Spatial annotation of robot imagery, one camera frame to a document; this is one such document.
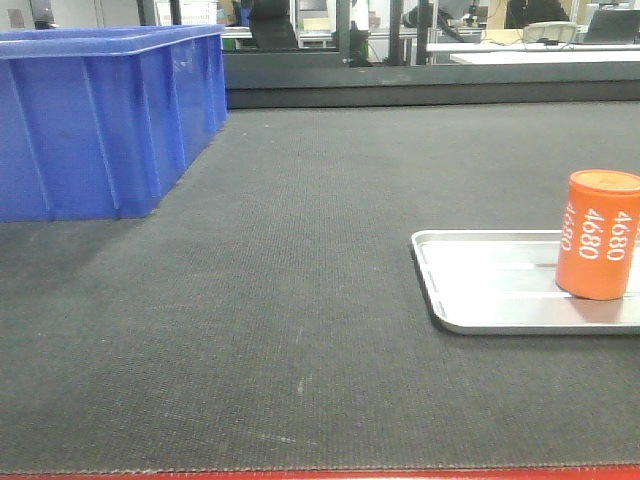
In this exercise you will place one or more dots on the white background desk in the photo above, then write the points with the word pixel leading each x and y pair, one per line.
pixel 535 53

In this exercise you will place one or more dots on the orange cylindrical capacitor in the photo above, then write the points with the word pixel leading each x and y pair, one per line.
pixel 599 230

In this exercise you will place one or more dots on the silver metal tray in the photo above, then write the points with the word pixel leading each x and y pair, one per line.
pixel 502 282

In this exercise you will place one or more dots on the blue crate on conveyor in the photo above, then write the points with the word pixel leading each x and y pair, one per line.
pixel 101 123

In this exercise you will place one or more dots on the dark grey conveyor belt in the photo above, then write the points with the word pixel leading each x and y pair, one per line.
pixel 268 315

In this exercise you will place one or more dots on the black office chair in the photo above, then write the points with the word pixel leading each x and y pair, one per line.
pixel 270 25

